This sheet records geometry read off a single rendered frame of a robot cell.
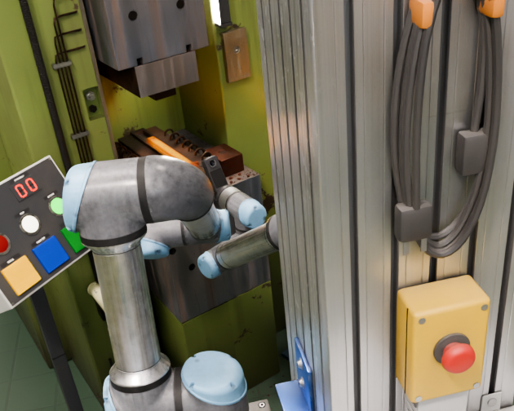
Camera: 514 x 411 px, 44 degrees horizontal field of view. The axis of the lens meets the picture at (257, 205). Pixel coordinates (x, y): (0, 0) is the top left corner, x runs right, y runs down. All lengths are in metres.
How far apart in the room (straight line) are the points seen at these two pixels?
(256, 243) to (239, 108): 0.80
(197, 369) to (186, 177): 0.38
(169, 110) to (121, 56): 0.70
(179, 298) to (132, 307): 1.05
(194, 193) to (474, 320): 0.55
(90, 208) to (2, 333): 2.25
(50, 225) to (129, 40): 0.56
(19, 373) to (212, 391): 1.90
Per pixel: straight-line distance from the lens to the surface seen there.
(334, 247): 0.67
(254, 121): 2.34
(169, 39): 1.94
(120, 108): 2.46
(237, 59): 2.22
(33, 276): 1.74
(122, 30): 1.88
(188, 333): 2.32
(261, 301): 2.43
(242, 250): 1.65
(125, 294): 1.16
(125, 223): 1.10
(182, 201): 1.08
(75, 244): 1.81
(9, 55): 1.94
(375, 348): 0.78
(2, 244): 1.72
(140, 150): 2.29
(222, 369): 1.25
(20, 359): 3.11
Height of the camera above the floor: 1.91
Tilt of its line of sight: 30 degrees down
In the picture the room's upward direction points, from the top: 6 degrees counter-clockwise
